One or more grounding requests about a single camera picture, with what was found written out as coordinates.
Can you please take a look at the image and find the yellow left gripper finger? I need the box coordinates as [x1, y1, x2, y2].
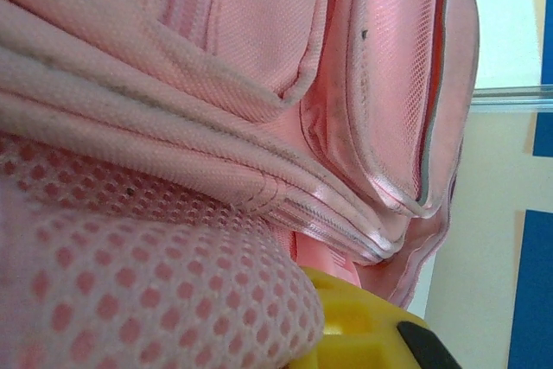
[297, 267, 466, 369]

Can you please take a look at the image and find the pink school backpack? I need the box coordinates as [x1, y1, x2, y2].
[0, 0, 480, 369]

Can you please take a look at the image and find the aluminium frame post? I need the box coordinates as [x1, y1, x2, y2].
[473, 86, 553, 113]

